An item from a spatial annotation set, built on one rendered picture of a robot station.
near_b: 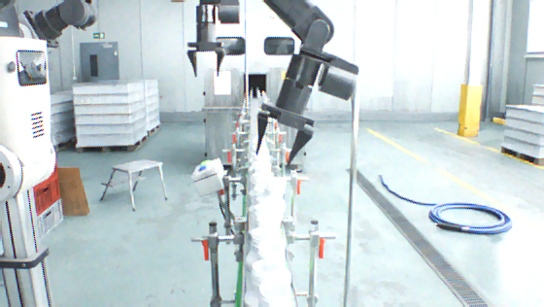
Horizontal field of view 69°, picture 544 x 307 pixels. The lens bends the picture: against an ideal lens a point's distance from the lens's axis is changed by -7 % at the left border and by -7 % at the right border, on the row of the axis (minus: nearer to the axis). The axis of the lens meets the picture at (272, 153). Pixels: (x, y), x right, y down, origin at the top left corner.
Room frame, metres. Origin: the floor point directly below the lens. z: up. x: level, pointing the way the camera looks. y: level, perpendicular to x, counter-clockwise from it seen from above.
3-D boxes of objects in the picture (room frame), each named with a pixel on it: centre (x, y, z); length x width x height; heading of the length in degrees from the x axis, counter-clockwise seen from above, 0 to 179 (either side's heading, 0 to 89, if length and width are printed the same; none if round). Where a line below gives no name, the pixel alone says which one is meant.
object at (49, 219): (3.35, 2.18, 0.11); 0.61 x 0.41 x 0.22; 5
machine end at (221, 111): (6.24, 0.25, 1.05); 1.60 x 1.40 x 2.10; 3
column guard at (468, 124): (8.70, -4.24, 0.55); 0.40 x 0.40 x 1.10; 3
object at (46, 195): (3.36, 2.18, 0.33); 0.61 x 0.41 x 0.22; 5
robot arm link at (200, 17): (1.24, 0.18, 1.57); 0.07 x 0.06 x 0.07; 93
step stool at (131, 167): (4.30, 1.51, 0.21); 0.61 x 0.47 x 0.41; 56
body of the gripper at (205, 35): (1.24, 0.19, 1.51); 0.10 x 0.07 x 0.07; 92
